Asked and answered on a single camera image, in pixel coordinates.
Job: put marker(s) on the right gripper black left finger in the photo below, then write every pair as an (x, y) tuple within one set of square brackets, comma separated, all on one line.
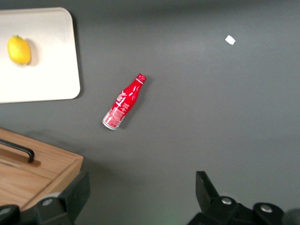
[(68, 206)]

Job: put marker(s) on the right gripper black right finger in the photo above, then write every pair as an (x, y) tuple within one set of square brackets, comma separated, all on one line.
[(211, 206)]

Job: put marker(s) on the red can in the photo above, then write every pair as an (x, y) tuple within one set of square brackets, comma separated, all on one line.
[(122, 103)]

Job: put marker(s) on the cream plastic tray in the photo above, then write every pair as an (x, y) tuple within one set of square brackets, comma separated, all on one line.
[(47, 70)]

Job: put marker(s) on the wooden drawer cabinet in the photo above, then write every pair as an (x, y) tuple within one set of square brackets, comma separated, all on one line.
[(65, 178)]

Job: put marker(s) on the wooden drawer front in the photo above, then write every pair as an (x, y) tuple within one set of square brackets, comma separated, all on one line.
[(18, 185), (54, 159)]

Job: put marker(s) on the yellow lemon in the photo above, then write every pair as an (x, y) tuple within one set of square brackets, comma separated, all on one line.
[(18, 50)]

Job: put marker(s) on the small white tape scrap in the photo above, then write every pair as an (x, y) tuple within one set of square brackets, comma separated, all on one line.
[(230, 39)]

